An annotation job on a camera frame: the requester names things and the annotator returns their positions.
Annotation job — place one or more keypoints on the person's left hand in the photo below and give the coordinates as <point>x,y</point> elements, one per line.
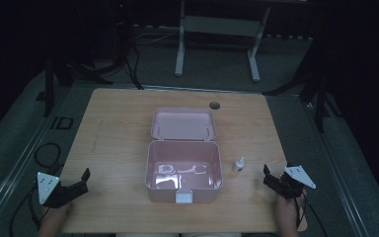
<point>59,214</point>

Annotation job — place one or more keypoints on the white metal stand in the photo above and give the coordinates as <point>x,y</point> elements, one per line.
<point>217,26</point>

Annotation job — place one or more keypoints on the black rectangular floor frame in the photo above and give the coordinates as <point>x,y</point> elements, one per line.
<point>62,123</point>

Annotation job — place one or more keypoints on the black metal stand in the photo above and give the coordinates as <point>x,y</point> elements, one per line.
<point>49,92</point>
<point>319,98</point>

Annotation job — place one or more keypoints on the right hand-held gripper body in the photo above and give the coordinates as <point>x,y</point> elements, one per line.
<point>289,187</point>

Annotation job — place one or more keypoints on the small white bottle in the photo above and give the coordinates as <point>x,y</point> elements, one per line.
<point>238,165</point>

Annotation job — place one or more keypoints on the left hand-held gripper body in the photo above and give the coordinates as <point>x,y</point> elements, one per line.
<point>47,186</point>

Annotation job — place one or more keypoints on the person's right hand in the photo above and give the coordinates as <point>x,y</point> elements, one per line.
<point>286,210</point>

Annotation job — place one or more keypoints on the pink plastic storage box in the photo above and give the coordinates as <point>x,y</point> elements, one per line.
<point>184,164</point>

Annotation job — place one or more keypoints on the metal floor rail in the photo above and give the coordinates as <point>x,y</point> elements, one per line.
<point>19,161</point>
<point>339,164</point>

